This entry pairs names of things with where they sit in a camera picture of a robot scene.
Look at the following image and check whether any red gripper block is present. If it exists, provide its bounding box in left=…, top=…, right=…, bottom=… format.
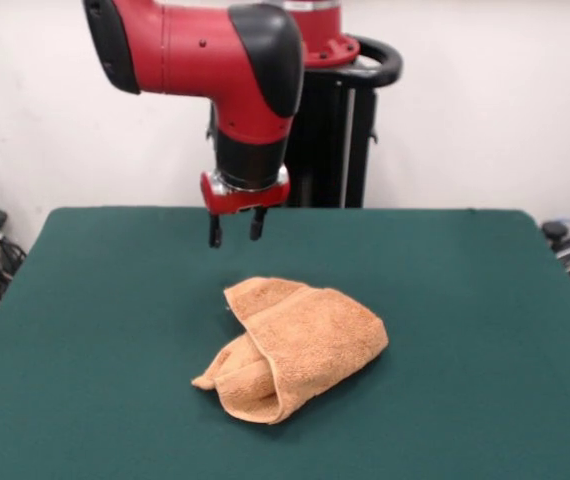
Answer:
left=199, top=165, right=292, bottom=249

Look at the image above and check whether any tan terry towel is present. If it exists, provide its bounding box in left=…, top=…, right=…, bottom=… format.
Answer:
left=191, top=274, right=390, bottom=425

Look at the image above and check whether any dark green table cloth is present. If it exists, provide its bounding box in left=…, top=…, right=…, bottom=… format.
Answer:
left=0, top=207, right=570, bottom=480

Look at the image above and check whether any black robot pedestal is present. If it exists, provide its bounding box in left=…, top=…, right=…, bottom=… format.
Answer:
left=206, top=33, right=404, bottom=209

